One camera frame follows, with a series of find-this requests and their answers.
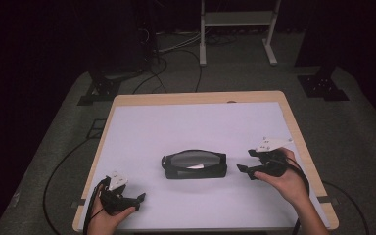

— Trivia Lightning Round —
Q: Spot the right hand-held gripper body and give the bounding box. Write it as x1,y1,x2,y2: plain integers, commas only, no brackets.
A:
255,137,294,179

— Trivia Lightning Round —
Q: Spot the black floor cable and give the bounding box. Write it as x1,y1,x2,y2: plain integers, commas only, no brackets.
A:
42,136,96,235
322,180,370,235
131,48,204,96

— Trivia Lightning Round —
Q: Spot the person's left hand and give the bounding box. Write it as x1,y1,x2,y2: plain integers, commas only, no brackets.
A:
88,195,137,235

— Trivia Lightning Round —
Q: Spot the white metal stand frame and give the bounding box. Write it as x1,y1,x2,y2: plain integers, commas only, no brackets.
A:
199,0,282,68

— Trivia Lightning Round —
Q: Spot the bundle of white cables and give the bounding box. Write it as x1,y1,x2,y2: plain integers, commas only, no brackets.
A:
155,30,204,55

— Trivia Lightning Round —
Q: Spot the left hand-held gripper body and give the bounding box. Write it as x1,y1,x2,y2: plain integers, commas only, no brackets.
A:
99,170,137,216

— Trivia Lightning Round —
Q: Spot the light wooden table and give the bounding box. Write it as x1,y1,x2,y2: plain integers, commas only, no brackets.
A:
71,90,340,233

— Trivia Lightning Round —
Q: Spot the black mesh pencil case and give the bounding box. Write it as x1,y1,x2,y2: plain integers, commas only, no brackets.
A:
161,149,228,180

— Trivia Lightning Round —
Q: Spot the person's right hand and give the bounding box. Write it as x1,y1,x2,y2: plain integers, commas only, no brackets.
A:
253,147,310,211

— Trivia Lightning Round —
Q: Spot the black wire floor frame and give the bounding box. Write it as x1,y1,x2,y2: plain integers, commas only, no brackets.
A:
85,118,108,140

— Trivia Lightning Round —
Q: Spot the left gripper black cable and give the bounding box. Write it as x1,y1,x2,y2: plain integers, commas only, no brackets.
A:
82,176,112,235

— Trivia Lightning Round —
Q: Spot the black stand base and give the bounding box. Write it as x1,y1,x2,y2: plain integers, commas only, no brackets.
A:
76,69,125,107
296,63,351,103

